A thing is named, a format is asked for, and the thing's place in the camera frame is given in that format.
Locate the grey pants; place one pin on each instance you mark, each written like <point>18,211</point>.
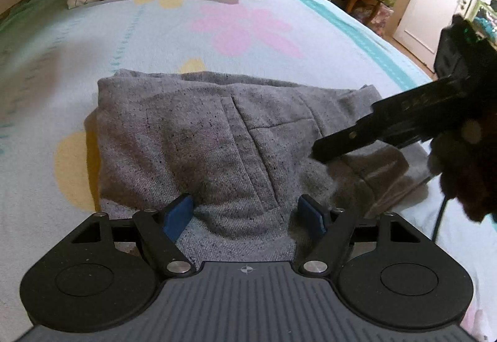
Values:
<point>194,132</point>

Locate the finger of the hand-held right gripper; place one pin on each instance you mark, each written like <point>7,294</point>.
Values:
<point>345,142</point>

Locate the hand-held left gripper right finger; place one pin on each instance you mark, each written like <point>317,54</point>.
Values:
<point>312,216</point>

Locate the wooden stool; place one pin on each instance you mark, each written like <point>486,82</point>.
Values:
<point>363,2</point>

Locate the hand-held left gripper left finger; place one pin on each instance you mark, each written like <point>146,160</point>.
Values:
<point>178,218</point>

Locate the floral storage box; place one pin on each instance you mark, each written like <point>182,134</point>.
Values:
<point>384,18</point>

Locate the pile of colourful clothes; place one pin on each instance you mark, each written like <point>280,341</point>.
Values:
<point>485,20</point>

